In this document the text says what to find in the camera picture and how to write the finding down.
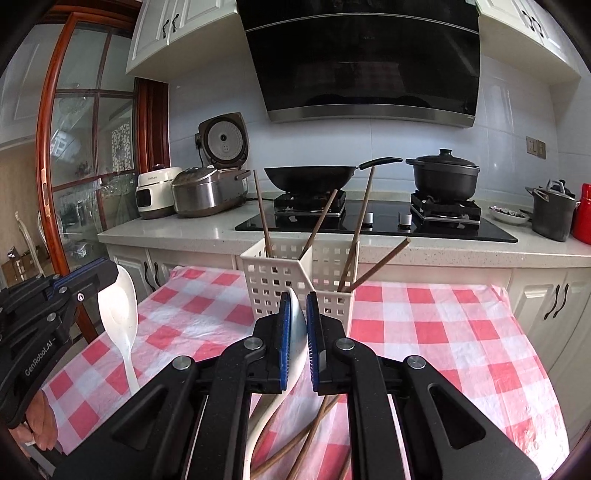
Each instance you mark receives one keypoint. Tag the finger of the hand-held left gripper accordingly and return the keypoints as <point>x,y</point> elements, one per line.
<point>87,272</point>
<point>78,302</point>

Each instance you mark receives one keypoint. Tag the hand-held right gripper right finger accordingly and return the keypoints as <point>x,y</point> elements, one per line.
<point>314,350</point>

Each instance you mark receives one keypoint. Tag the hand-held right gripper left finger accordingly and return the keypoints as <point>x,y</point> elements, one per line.
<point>284,350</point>

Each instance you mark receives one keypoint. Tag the white ceramic spoon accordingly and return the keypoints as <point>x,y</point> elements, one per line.
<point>117,314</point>
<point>298,332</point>

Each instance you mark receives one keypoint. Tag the white plastic utensil basket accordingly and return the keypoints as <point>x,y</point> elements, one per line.
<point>272,286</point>

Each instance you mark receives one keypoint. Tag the bunch of wooden chopsticks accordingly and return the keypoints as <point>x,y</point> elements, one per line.
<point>363,207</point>

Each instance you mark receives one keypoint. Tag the person's left hand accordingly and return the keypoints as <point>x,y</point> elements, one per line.
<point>41,420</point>

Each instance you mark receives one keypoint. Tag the beige stone kitchen countertop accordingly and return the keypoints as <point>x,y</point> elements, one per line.
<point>175,230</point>

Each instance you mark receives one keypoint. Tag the red wooden glass door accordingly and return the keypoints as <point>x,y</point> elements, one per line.
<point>45,184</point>

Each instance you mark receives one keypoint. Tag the small white electric cooker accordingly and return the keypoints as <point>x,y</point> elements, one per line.
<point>154,194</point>

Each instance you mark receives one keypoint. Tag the red checkered tablecloth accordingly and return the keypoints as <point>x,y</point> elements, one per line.
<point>438,332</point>

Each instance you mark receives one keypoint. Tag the open steel rice cooker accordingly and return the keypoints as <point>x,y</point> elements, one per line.
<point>203,194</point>

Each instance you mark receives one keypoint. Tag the black wok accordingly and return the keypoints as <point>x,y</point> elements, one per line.
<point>309,177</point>

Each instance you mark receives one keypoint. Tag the black glass gas stove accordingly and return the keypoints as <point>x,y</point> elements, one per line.
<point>452,230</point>

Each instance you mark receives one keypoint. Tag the black pot with lid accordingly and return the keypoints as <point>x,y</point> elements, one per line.
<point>445,180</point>

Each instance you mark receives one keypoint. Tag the plate of food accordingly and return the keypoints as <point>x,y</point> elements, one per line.
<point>508,216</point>

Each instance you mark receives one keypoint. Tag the grey stockpot with lid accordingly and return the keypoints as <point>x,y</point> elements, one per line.
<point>551,217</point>

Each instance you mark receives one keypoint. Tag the black range hood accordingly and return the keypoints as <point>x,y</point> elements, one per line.
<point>360,60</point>

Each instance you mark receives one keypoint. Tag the red thermos jug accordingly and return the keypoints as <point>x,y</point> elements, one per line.
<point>584,217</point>

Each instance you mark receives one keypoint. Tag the wall power socket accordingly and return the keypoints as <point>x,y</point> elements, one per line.
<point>198,142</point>

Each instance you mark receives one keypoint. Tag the white wall cabinet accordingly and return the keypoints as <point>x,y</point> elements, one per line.
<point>184,27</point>
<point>517,32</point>

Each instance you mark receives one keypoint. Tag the wall switch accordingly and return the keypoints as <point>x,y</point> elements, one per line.
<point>536,146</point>

